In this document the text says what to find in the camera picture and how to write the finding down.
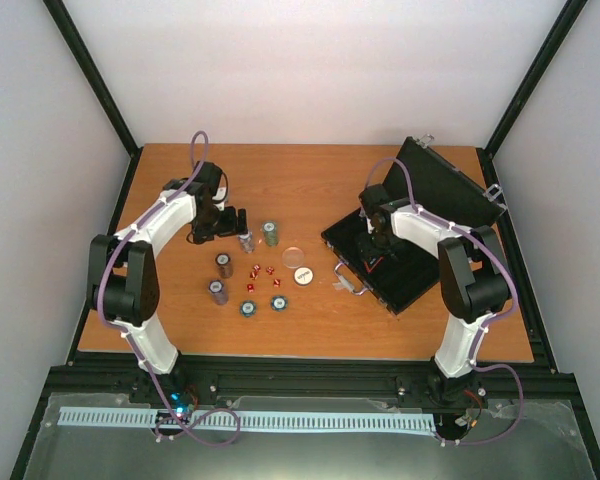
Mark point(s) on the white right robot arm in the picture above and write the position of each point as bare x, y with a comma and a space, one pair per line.
474, 281

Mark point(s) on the flat blue chip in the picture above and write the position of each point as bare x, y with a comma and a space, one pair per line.
247, 308
279, 303

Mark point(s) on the white perforated cable strip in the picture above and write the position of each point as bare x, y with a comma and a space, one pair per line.
251, 421

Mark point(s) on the brown chip stack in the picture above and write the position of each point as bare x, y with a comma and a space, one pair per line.
224, 265

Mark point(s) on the blue 10 chip stack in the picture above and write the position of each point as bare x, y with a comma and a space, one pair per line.
246, 241

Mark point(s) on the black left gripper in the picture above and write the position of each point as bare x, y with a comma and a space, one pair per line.
229, 230

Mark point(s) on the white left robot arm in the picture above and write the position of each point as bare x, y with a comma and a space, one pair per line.
122, 282

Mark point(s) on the white dealer button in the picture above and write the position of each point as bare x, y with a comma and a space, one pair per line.
303, 276

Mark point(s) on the green 20 chip stack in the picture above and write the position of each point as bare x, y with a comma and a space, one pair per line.
270, 233

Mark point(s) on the black aluminium frame rail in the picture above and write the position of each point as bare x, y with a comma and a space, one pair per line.
214, 380

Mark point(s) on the black poker set case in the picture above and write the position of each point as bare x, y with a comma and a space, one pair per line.
424, 177

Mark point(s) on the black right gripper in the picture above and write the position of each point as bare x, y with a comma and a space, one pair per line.
370, 250

